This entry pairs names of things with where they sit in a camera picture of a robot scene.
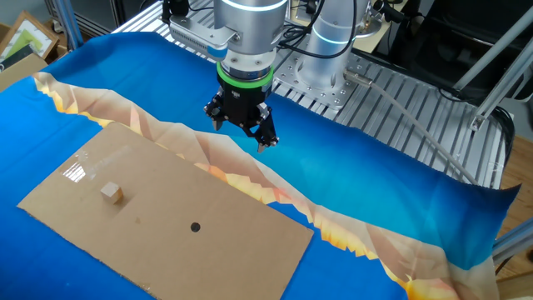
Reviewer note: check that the aluminium frame post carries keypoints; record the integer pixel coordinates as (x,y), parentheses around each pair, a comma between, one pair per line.
(66,21)
(516,239)

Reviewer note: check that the aluminium strut with bracket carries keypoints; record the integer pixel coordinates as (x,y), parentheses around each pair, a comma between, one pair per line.
(499,89)

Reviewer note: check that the thin aluminium strut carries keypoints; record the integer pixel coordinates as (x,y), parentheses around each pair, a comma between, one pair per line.
(495,48)

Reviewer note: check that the small wooden block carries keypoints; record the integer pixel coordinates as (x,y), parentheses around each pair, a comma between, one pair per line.
(111,193)

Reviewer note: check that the brown cardboard sheet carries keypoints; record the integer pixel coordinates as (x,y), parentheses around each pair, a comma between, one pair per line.
(187,258)

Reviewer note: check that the open cardboard box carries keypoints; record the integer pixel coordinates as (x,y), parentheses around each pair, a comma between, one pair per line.
(21,71)

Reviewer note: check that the blue mountain print cloth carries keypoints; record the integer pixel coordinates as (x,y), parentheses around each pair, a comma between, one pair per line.
(354,166)

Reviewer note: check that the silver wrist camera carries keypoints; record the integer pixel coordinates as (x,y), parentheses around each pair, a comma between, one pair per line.
(195,35)

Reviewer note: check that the large black equipment housing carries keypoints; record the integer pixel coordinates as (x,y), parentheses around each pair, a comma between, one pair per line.
(449,37)

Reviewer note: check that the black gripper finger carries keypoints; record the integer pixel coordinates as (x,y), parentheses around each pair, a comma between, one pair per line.
(214,112)
(266,133)

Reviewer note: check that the dark grey cabinet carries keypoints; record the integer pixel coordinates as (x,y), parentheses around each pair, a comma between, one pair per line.
(100,12)

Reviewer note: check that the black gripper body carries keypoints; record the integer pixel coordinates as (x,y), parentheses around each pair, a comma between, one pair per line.
(241,104)

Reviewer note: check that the wooden picture frame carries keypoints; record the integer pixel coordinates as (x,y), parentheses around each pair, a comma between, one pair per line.
(29,35)

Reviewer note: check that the perforated robot base plate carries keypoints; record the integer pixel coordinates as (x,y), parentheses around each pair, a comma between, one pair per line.
(333,96)

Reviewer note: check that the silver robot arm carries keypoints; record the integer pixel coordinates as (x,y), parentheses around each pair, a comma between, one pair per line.
(250,29)

